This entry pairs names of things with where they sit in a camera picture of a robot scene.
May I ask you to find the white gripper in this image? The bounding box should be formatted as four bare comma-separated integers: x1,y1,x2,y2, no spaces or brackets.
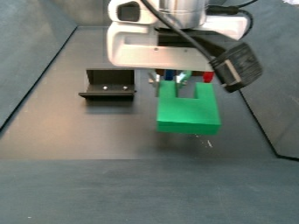
107,0,248,96

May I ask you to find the green U-shaped block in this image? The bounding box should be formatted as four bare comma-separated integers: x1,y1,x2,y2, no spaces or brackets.
156,80,220,135

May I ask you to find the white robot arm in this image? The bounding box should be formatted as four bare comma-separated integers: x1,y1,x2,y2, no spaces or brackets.
107,0,247,92

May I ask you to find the blue peg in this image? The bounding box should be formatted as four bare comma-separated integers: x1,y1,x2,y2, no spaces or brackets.
163,69,175,81

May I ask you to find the brown T-shaped block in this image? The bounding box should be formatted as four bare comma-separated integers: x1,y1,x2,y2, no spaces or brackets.
155,69,203,76

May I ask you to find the red peg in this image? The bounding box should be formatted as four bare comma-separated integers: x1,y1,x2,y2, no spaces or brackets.
202,72,214,83

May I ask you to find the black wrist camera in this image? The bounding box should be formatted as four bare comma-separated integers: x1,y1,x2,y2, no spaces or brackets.
210,43,263,93

